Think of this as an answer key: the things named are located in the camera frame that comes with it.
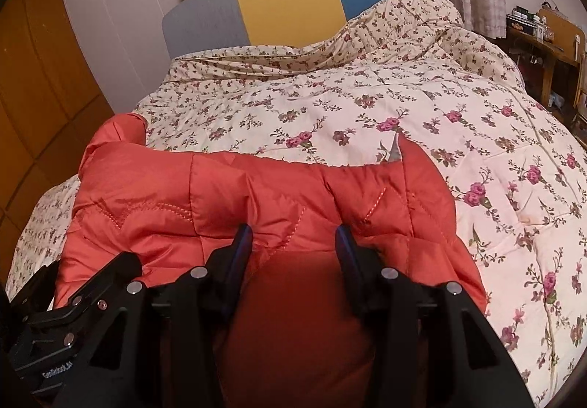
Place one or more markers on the grey yellow blue headboard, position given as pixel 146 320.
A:
pixel 284 0

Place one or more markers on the wooden desk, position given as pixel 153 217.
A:
pixel 545 55

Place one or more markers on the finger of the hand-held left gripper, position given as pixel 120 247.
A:
pixel 108 282

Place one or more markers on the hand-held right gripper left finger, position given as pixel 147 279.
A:
pixel 235 268

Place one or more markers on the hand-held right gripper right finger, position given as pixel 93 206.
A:
pixel 349 263

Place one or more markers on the orange quilted jacket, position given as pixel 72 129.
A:
pixel 284 206

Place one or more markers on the floral bedspread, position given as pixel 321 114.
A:
pixel 367 78

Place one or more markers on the dark box on desk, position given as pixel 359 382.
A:
pixel 523 19

